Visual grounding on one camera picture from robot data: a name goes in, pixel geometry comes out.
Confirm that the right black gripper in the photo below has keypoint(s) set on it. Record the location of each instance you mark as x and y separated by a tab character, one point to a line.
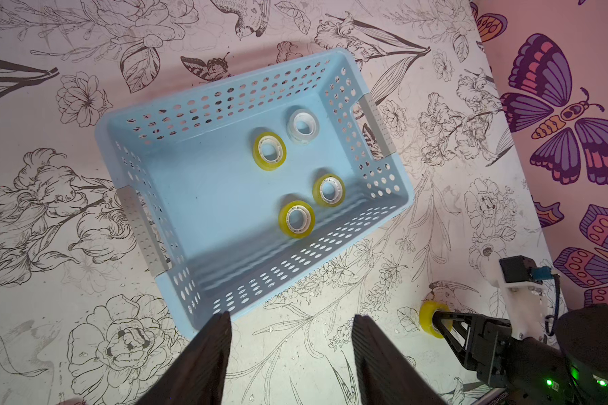
486	347

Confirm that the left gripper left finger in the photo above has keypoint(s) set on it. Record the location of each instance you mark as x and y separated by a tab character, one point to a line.
198	375

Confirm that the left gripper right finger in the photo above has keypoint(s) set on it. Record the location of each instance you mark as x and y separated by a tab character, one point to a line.
384	375

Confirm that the yellow tape roll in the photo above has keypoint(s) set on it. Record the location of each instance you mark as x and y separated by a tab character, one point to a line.
329	191
426	313
269	151
297	219

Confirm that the light blue plastic storage basket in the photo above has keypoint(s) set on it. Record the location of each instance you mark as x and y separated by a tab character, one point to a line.
206	217

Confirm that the clear white tape roll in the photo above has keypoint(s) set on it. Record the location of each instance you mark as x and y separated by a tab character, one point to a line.
303	126

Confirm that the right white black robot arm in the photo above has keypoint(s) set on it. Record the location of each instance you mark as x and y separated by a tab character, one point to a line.
573	372

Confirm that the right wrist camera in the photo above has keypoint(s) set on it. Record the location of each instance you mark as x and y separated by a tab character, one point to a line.
531	294

